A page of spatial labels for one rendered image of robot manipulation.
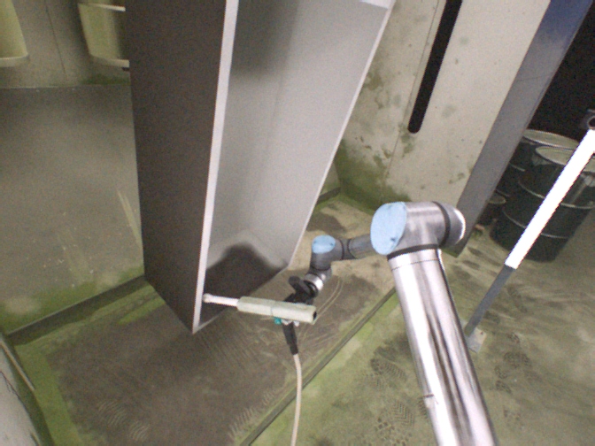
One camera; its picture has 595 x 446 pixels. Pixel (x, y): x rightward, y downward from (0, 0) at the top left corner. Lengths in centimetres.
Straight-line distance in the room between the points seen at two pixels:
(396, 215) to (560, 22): 206
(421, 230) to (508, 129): 198
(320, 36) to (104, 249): 157
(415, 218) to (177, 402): 137
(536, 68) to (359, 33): 162
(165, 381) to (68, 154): 129
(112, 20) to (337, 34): 109
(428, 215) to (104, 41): 166
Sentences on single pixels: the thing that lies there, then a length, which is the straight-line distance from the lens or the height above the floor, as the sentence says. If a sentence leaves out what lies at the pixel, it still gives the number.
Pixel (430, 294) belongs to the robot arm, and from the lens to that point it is 69.
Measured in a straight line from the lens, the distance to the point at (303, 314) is 104.
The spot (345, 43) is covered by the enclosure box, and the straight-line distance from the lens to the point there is 120.
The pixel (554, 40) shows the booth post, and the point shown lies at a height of 163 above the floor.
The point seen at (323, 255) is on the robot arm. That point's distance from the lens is 123.
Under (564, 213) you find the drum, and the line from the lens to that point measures 326.
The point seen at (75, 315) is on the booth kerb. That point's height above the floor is 9.
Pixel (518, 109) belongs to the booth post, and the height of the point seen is 124.
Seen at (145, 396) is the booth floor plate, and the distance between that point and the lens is 177.
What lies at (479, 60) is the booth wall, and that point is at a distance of 267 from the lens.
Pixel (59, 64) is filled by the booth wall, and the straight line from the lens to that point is 221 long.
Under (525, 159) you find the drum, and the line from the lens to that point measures 377.
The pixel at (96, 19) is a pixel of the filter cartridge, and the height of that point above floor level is 144.
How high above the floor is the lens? 155
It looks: 33 degrees down
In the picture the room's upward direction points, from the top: 8 degrees clockwise
